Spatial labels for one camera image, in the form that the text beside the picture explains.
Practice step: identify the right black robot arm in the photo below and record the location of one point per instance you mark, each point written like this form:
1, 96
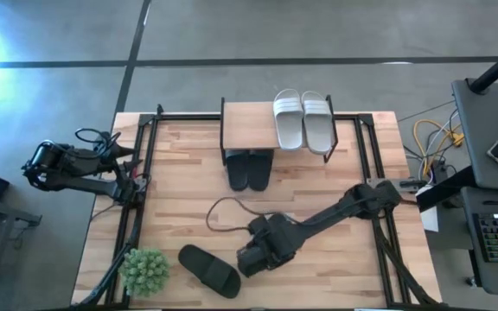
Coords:
327, 213

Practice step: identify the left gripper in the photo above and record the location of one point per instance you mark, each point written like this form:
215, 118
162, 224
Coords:
108, 159

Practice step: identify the wooden shelf with black frame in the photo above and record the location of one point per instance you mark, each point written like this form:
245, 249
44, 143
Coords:
249, 125

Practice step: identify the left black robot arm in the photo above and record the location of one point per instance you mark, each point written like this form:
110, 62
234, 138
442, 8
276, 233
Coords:
80, 185

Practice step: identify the black slide sandal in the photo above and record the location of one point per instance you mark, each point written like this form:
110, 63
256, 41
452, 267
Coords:
259, 173
237, 173
210, 272

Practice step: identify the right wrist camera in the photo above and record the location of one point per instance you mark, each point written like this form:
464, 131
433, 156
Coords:
259, 226

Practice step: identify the black desk pole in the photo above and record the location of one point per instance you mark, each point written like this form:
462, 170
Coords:
495, 69

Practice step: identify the power strip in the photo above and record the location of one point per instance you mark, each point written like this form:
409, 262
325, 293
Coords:
438, 170

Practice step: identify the white slide sandal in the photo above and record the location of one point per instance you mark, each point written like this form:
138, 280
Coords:
289, 125
317, 129

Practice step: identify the dark metal stand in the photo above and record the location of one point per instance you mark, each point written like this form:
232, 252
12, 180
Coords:
7, 209

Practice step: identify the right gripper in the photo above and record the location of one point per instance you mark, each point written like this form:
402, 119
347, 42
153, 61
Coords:
255, 259

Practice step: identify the grey keyboard desk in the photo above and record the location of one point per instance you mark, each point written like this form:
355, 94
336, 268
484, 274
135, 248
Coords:
474, 268

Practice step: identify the white box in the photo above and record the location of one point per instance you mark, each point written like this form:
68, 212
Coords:
429, 218

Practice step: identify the black desk crossbar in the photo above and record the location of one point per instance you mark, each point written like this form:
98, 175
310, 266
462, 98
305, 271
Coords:
443, 190

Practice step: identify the green potted plant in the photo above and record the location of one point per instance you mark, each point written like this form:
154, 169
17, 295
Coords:
144, 272

